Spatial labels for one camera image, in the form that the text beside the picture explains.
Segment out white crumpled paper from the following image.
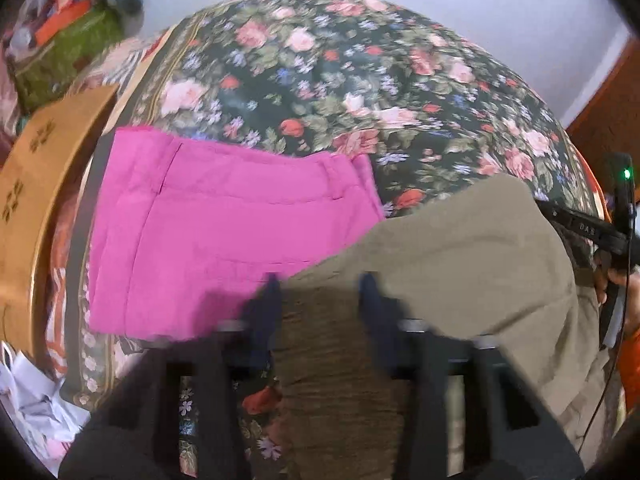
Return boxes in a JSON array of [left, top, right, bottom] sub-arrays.
[[1, 341, 90, 479]]

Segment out pink folded pants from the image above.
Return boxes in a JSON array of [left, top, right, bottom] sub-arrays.
[[88, 128, 384, 340]]

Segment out dark floral bedspread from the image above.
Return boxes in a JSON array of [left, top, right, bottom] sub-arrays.
[[62, 0, 614, 480]]

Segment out brown wooden door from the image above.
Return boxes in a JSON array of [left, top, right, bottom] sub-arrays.
[[568, 38, 640, 194]]

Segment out orange sleeve forearm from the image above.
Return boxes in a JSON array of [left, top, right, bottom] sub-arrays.
[[617, 330, 640, 412]]

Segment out olive khaki pants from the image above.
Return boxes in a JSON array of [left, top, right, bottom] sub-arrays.
[[273, 174, 608, 479]]

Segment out person's left hand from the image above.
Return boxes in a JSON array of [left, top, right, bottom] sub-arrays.
[[593, 263, 640, 334]]

